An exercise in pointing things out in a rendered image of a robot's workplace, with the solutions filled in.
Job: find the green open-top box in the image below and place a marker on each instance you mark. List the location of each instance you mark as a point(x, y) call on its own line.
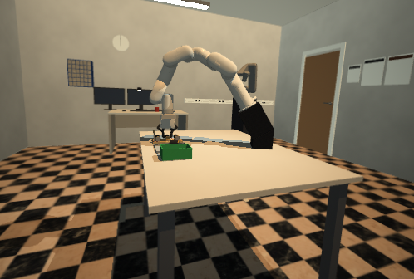
point(171, 152)

